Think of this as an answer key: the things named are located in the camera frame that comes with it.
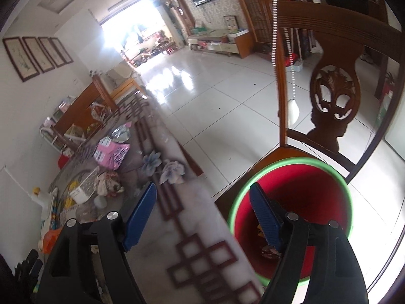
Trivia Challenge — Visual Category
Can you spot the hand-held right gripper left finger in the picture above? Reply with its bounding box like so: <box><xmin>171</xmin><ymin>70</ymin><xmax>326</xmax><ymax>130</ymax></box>
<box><xmin>36</xmin><ymin>182</ymin><xmax>158</xmax><ymax>304</ymax></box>

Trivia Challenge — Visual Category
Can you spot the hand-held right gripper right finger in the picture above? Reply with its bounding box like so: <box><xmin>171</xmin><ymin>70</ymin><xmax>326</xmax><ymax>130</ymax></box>
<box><xmin>249</xmin><ymin>183</ymin><xmax>371</xmax><ymax>304</ymax></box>

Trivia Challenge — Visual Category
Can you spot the clear plastic bottle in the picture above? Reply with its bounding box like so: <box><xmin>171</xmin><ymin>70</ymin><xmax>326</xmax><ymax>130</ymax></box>
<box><xmin>76</xmin><ymin>195</ymin><xmax>108</xmax><ymax>222</ymax></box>

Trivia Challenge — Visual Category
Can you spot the red bucket with green rim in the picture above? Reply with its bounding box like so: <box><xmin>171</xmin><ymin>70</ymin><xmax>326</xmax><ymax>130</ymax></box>
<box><xmin>228</xmin><ymin>158</ymin><xmax>353</xmax><ymax>285</ymax></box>

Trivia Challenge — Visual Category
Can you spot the crumpled wrapper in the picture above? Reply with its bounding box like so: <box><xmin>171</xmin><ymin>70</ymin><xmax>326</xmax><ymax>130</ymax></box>
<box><xmin>256</xmin><ymin>225</ymin><xmax>284</xmax><ymax>258</ymax></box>

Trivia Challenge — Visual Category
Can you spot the white paper cup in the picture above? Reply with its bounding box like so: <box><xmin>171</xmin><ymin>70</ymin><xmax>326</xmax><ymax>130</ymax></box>
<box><xmin>70</xmin><ymin>186</ymin><xmax>91</xmax><ymax>204</ymax></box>

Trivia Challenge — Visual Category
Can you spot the pink printed packet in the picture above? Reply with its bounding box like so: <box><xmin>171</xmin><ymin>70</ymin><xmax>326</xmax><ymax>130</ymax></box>
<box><xmin>95</xmin><ymin>136</ymin><xmax>131</xmax><ymax>170</ymax></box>

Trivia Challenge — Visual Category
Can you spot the yellow drink carton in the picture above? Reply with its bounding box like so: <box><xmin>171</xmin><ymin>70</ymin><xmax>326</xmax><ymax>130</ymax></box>
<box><xmin>65</xmin><ymin>180</ymin><xmax>79</xmax><ymax>208</ymax></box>

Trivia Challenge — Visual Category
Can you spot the silver foil bag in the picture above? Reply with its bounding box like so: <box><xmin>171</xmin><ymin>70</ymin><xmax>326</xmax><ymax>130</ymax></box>
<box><xmin>109</xmin><ymin>122</ymin><xmax>133</xmax><ymax>143</ymax></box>

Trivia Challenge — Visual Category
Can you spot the colourful printed tube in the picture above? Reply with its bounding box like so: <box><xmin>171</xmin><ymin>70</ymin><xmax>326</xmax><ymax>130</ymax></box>
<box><xmin>51</xmin><ymin>193</ymin><xmax>60</xmax><ymax>225</ymax></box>

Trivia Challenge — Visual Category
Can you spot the orange plastic bag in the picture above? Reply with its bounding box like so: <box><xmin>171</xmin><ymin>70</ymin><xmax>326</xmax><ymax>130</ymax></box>
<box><xmin>43</xmin><ymin>228</ymin><xmax>64</xmax><ymax>254</ymax></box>

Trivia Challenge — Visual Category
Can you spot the white bottle with yellow cap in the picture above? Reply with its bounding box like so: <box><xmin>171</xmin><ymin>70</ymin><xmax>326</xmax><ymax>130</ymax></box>
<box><xmin>33</xmin><ymin>188</ymin><xmax>53</xmax><ymax>219</ymax></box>

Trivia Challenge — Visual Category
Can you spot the plain back wooden chair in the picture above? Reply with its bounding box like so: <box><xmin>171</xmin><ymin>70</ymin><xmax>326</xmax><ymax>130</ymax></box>
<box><xmin>52</xmin><ymin>75</ymin><xmax>121</xmax><ymax>153</ymax></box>

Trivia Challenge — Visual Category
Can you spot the white metal shelf rack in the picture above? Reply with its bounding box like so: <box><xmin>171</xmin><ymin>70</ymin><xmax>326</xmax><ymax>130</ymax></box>
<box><xmin>39</xmin><ymin>98</ymin><xmax>79</xmax><ymax>153</ymax></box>

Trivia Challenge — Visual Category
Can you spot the light wooden chair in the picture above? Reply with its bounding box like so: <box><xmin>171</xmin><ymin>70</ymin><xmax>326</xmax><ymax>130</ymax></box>
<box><xmin>109</xmin><ymin>78</ymin><xmax>149</xmax><ymax>102</ymax></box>

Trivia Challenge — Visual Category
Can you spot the small tricycle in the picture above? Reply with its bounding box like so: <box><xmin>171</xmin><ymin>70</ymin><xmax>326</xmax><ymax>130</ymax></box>
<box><xmin>134</xmin><ymin>49</ymin><xmax>159</xmax><ymax>67</ymax></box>

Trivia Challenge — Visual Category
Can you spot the low television cabinet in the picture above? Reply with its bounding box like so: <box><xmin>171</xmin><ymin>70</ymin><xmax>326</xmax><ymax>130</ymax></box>
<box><xmin>187</xmin><ymin>28</ymin><xmax>254</xmax><ymax>59</ymax></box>

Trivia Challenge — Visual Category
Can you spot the carved back wooden chair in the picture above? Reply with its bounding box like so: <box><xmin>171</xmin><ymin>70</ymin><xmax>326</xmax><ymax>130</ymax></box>
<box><xmin>214</xmin><ymin>0</ymin><xmax>400</xmax><ymax>219</ymax></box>

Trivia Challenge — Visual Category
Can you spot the beaded cord with white pendant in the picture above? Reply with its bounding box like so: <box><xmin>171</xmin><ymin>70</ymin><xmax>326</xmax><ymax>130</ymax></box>
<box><xmin>271</xmin><ymin>0</ymin><xmax>301</xmax><ymax>125</ymax></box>

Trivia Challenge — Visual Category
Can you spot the framed wall picture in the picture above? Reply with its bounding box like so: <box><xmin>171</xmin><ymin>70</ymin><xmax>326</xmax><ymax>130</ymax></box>
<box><xmin>3</xmin><ymin>37</ymin><xmax>41</xmax><ymax>82</ymax></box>
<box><xmin>22</xmin><ymin>36</ymin><xmax>54</xmax><ymax>73</ymax></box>
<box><xmin>50</xmin><ymin>37</ymin><xmax>74</xmax><ymax>64</ymax></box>
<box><xmin>38</xmin><ymin>37</ymin><xmax>66</xmax><ymax>68</ymax></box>

